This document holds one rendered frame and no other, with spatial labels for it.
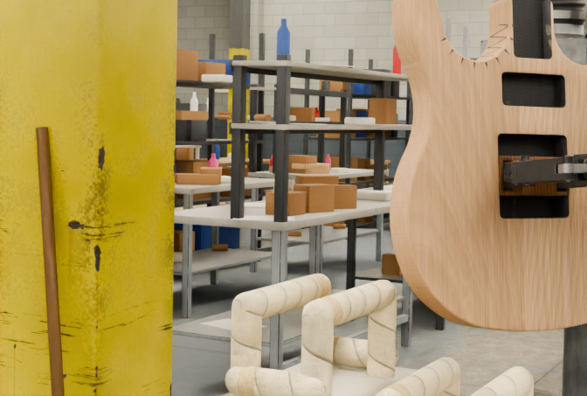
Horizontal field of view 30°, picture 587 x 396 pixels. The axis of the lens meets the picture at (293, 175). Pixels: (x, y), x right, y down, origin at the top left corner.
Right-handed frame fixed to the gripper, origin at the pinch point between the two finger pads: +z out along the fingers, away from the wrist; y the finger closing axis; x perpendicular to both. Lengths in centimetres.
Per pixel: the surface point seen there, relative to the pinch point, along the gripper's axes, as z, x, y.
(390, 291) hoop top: 1.5, -13.1, -19.1
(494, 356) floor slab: 447, -82, 298
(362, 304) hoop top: -3.2, -14.1, -25.0
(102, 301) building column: 101, -19, -27
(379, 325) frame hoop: 2.9, -17.0, -19.8
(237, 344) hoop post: -0.8, -17.8, -38.3
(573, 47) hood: 32.0, 22.2, 31.4
